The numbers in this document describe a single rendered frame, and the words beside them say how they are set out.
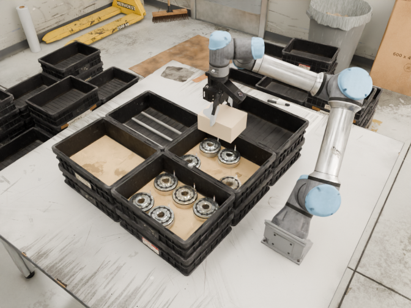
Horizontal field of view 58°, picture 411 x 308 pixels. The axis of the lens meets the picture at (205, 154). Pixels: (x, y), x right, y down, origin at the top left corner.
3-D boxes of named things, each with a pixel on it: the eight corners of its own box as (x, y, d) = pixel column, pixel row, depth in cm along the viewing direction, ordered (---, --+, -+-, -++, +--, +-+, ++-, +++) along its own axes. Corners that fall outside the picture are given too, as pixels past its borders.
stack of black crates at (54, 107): (84, 123, 305) (70, 74, 274) (110, 136, 292) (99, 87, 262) (43, 150, 281) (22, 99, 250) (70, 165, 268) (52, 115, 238)
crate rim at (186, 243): (236, 198, 146) (236, 194, 144) (185, 249, 129) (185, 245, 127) (162, 154, 164) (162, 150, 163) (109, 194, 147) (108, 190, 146)
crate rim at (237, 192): (277, 157, 163) (277, 153, 161) (236, 198, 146) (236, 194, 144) (206, 121, 182) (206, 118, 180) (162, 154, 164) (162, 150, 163)
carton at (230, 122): (246, 128, 156) (247, 113, 151) (230, 143, 149) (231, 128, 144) (213, 114, 163) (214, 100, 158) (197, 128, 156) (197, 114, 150)
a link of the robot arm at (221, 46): (234, 38, 127) (209, 39, 126) (232, 68, 134) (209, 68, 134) (232, 29, 132) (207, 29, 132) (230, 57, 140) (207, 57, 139)
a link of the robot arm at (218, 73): (233, 61, 137) (221, 71, 133) (232, 72, 141) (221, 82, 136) (216, 55, 141) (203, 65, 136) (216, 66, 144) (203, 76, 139)
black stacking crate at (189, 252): (234, 214, 152) (236, 195, 145) (186, 264, 135) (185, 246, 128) (164, 170, 171) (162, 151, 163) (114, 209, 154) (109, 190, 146)
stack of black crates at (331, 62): (331, 96, 333) (344, 48, 302) (316, 114, 313) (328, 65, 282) (287, 81, 351) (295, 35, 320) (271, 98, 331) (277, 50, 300)
